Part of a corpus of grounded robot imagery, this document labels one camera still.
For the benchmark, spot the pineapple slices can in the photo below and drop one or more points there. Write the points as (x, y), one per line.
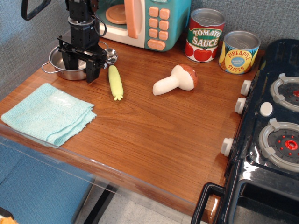
(239, 51)

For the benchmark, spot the small stainless steel pot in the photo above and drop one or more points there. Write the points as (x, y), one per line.
(56, 60)

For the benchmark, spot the teal toy microwave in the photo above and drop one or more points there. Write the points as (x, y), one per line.
(148, 24)

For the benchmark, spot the light blue folded cloth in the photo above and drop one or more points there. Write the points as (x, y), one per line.
(50, 115)

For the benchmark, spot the spoon with yellow-green handle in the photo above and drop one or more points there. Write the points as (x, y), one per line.
(113, 75)

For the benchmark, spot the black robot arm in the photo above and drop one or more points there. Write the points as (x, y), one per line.
(82, 10)

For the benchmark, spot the black toy stove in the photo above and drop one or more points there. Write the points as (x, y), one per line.
(262, 174)

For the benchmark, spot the tomato sauce can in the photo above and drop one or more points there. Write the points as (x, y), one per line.
(204, 33)

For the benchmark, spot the plush toy mushroom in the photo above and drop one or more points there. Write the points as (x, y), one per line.
(182, 76)

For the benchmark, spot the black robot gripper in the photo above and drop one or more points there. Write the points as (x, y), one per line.
(83, 43)

